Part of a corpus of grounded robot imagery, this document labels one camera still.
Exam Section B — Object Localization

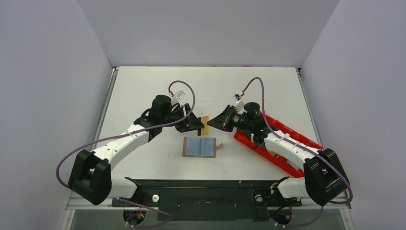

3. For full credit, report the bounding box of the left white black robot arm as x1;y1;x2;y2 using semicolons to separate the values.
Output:
68;95;204;205

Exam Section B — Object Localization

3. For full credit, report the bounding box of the brown leather card holder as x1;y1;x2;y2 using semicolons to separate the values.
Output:
182;136;223;158

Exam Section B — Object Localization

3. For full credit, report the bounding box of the red plastic compartment tray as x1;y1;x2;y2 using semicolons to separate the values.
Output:
234;112;323;178

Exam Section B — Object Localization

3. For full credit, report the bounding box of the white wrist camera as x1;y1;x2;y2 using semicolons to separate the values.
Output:
233;94;245;113
171;91;185;105

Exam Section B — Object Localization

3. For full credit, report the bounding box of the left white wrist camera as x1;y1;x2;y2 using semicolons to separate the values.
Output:
171;91;185;105

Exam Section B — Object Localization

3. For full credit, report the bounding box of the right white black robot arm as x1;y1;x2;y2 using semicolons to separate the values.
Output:
207;102;350;206

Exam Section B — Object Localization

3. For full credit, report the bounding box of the aluminium frame rail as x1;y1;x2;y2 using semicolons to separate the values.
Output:
65;187;353;211

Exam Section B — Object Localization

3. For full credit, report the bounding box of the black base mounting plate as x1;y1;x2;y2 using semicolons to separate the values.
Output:
110;178;302;221

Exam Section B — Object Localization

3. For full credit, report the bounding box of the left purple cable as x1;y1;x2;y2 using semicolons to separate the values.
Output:
56;80;196;229

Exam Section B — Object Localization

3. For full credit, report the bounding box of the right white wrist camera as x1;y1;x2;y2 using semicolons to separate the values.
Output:
233;94;245;113

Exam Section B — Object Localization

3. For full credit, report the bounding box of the gold credit card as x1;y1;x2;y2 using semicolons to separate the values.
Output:
197;116;210;136

